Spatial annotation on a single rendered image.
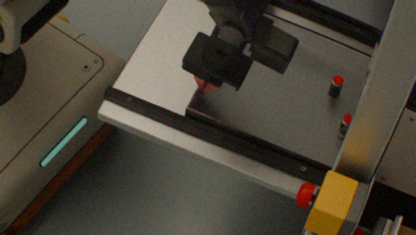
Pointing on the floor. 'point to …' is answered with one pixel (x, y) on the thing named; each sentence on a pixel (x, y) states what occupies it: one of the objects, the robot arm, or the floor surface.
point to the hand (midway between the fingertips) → (203, 88)
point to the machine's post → (381, 96)
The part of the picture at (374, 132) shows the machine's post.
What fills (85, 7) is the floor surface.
